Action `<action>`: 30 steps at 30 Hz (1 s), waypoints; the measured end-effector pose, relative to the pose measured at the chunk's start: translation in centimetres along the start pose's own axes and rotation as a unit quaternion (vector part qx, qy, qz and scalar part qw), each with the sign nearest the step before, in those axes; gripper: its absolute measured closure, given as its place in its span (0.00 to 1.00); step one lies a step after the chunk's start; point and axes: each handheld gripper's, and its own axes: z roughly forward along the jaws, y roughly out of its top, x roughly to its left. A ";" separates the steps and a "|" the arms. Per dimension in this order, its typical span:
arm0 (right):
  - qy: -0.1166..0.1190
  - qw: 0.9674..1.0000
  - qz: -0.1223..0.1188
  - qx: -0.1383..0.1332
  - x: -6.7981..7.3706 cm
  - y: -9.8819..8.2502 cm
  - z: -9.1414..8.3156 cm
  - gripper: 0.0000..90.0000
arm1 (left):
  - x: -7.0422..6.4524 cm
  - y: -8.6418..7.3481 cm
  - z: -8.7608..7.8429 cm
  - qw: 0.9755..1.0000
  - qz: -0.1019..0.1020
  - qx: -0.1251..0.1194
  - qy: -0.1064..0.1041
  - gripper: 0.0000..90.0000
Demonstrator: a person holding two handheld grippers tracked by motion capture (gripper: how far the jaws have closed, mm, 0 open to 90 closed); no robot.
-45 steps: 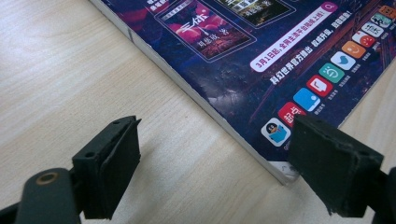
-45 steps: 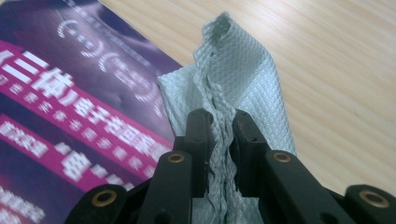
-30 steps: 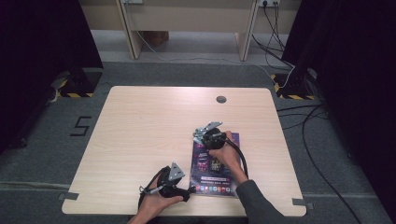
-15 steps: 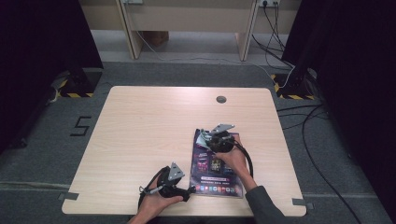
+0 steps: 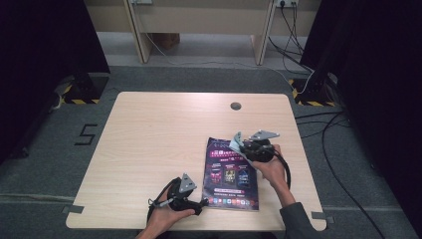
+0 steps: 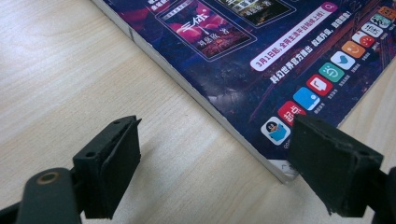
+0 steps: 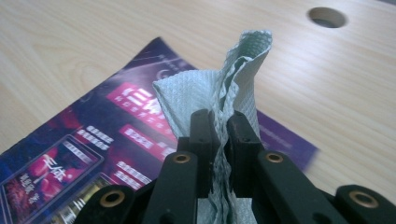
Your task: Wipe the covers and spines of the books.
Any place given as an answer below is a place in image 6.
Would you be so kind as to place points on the dark illustrated magazine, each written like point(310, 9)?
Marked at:
point(249, 71)

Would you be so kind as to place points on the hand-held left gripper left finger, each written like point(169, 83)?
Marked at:
point(106, 174)

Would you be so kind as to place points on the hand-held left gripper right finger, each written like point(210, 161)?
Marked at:
point(333, 171)

